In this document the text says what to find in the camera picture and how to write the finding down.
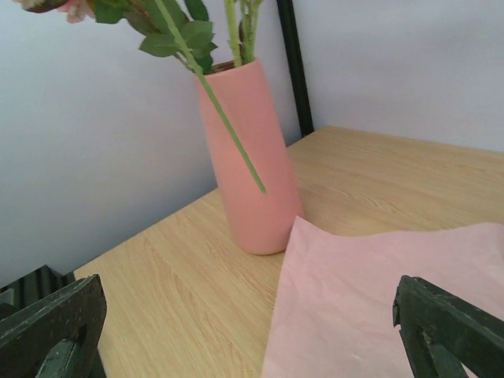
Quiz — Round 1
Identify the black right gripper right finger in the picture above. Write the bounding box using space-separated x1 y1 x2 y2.
392 276 503 377

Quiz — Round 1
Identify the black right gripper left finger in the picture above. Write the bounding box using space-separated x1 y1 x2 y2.
1 274 107 377

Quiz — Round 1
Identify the pink wrapping paper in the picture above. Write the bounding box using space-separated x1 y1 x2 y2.
262 218 503 377

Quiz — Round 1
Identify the pink cylindrical vase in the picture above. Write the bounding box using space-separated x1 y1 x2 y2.
196 60 304 255

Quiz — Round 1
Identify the white rose stem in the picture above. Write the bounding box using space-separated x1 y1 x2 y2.
18 0 266 193

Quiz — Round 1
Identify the left black frame post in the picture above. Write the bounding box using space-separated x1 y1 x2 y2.
276 0 314 138

